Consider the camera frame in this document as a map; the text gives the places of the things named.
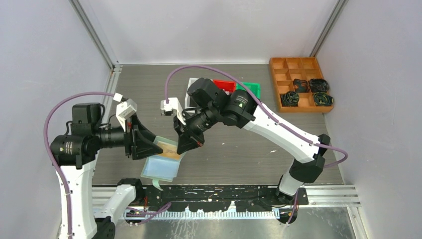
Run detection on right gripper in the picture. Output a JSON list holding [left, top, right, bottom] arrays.
[[173, 104, 219, 154]]

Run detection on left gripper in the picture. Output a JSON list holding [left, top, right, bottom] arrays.
[[94, 111, 163, 157]]

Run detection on gold card with black stripe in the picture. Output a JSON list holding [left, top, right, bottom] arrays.
[[157, 141, 182, 161]]

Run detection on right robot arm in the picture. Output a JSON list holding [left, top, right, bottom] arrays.
[[162, 78, 330, 205]]

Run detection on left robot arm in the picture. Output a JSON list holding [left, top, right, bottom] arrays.
[[50, 100, 163, 239]]

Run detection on white plastic bin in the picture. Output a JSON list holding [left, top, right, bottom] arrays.
[[184, 77, 202, 110]]

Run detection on red plastic bin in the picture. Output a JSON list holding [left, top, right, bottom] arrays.
[[212, 79, 236, 94]]

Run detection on green plastic bin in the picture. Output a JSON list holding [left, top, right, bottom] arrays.
[[235, 82, 261, 99]]

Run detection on rolled dark sock lower left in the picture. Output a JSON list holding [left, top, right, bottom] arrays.
[[280, 91, 300, 107]]

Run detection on rolled dark sock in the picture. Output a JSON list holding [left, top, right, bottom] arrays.
[[313, 92, 334, 107], [280, 91, 300, 107], [293, 78, 310, 93], [309, 78, 330, 93]]

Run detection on orange wooden compartment tray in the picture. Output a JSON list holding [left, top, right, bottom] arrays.
[[269, 57, 334, 113]]

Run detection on rolled dark sock upper left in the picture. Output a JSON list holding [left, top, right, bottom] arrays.
[[293, 78, 310, 93]]

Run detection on rolled dark sock lower right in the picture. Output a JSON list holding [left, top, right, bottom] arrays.
[[313, 92, 334, 107]]

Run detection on rolled dark sock upper right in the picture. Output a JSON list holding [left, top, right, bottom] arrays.
[[309, 78, 330, 93]]

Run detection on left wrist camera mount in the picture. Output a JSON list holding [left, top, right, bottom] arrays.
[[113, 93, 137, 132]]

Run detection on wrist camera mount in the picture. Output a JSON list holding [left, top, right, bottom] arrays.
[[160, 98, 186, 125], [113, 93, 137, 132]]

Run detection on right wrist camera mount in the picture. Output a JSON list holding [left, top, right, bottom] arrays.
[[160, 98, 186, 125]]

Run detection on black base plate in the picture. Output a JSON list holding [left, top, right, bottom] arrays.
[[129, 185, 294, 213]]

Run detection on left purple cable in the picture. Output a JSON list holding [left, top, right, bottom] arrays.
[[43, 92, 173, 239]]

